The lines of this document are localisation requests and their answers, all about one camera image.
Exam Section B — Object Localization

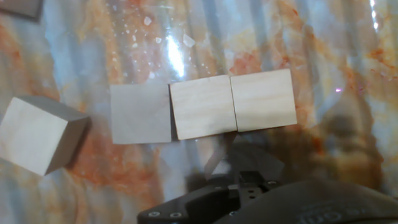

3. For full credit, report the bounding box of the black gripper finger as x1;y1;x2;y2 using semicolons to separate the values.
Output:
136;170;280;224

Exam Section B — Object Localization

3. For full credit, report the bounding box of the orange marble pattern mat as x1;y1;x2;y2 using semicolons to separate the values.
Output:
0;0;398;224

